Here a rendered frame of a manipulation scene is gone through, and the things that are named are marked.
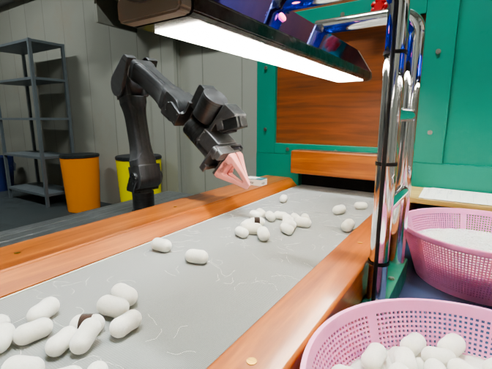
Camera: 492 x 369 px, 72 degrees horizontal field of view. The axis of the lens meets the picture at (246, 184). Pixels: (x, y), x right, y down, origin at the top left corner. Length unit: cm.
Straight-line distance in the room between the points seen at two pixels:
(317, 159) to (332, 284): 63
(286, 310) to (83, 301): 24
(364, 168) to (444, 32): 38
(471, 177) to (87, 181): 339
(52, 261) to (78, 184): 325
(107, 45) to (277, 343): 382
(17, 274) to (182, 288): 22
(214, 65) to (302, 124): 195
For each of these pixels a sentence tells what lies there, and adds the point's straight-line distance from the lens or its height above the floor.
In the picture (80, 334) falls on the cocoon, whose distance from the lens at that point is 37.
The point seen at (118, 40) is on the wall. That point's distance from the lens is 387.
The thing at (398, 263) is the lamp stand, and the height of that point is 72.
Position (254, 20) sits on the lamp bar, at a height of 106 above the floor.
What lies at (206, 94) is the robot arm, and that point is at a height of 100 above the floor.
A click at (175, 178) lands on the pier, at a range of 320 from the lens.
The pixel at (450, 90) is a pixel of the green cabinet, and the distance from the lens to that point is 101.
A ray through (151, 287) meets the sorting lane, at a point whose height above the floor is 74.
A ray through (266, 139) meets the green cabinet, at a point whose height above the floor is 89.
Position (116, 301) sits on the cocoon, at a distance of 41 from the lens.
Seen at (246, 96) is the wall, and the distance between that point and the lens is 278.
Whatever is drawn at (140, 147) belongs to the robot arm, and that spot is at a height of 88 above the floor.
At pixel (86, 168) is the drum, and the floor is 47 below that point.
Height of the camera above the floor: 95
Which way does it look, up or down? 11 degrees down
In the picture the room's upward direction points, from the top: straight up
